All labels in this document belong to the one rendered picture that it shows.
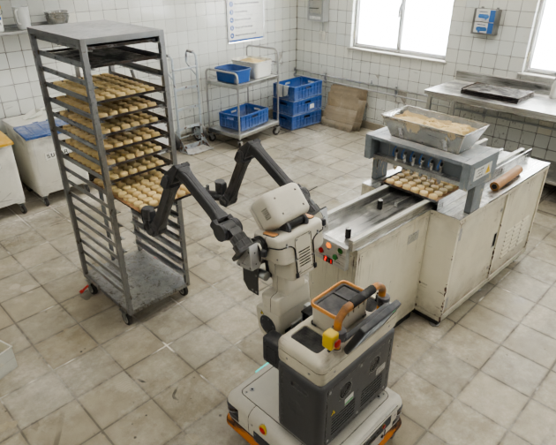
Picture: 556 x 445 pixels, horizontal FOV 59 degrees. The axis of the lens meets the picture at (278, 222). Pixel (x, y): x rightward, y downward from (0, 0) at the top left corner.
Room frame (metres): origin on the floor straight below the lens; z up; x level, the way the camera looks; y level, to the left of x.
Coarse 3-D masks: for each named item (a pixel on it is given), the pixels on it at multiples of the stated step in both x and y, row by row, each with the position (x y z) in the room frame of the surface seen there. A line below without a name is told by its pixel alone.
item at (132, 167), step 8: (72, 152) 2.99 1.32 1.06; (80, 160) 2.88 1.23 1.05; (88, 160) 2.86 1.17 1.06; (136, 160) 2.89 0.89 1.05; (144, 160) 2.87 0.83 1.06; (152, 160) 2.86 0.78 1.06; (160, 160) 2.86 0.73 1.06; (96, 168) 2.73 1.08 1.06; (112, 168) 2.73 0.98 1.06; (120, 168) 2.76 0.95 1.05; (128, 168) 2.73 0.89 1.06; (136, 168) 2.77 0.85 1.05; (144, 168) 2.74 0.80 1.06; (112, 176) 2.61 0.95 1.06; (120, 176) 2.64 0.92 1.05
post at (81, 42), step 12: (84, 48) 2.52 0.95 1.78; (84, 60) 2.52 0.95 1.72; (84, 72) 2.52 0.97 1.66; (96, 108) 2.53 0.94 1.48; (96, 120) 2.52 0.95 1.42; (96, 132) 2.51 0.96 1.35; (96, 144) 2.53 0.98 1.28; (108, 168) 2.53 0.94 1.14; (108, 180) 2.52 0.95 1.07; (108, 192) 2.52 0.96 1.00; (108, 204) 2.53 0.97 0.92; (120, 240) 2.53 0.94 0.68; (120, 252) 2.52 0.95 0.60; (120, 264) 2.51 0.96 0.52; (132, 312) 2.53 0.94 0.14
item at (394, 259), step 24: (360, 216) 2.53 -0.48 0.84; (384, 216) 2.53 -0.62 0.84; (384, 240) 2.31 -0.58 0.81; (408, 240) 2.48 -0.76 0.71; (360, 264) 2.18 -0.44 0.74; (384, 264) 2.33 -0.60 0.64; (408, 264) 2.51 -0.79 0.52; (312, 288) 2.38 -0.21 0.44; (408, 288) 2.54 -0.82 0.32; (408, 312) 2.58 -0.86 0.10
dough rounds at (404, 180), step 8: (400, 176) 2.94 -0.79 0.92; (408, 176) 2.93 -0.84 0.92; (416, 176) 2.93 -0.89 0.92; (424, 176) 2.94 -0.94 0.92; (392, 184) 2.85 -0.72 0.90; (400, 184) 2.81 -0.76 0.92; (408, 184) 2.82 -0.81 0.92; (416, 184) 2.84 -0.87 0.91; (424, 184) 2.81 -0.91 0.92; (432, 184) 2.84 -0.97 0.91; (440, 184) 2.81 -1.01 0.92; (448, 184) 2.85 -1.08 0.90; (416, 192) 2.72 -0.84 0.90; (424, 192) 2.68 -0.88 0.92; (432, 192) 2.72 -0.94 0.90; (440, 192) 2.68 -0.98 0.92; (448, 192) 2.72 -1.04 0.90
